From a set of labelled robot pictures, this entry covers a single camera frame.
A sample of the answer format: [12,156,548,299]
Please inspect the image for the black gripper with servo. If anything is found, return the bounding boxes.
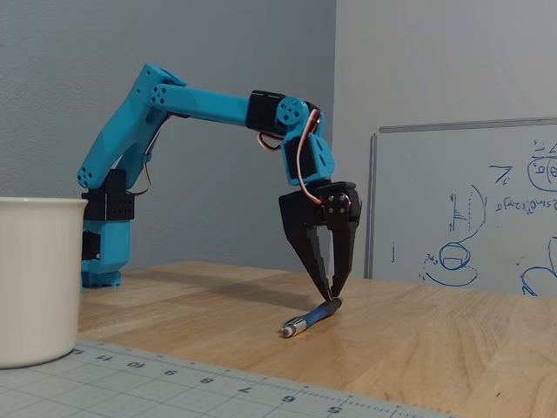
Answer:
[278,179,363,302]

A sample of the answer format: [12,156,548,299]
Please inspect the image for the blue and silver pen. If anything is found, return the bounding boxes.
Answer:
[280,298,344,339]

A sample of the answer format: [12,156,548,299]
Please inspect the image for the whiteboard with blue drawings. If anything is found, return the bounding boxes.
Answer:
[364,116,557,298]

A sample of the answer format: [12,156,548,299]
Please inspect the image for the grey gridded cutting mat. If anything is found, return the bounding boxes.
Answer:
[0,338,460,418]

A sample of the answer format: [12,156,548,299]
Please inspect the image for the white ceramic cup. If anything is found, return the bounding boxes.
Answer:
[0,196,89,370]

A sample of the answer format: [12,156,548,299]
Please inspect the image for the white red wrist servo cable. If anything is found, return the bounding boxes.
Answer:
[296,108,325,206]

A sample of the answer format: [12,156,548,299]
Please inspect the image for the black red looped servo cable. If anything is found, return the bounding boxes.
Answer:
[257,131,285,153]

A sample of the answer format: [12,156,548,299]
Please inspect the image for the shoulder servo cable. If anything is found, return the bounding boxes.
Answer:
[127,111,175,197]

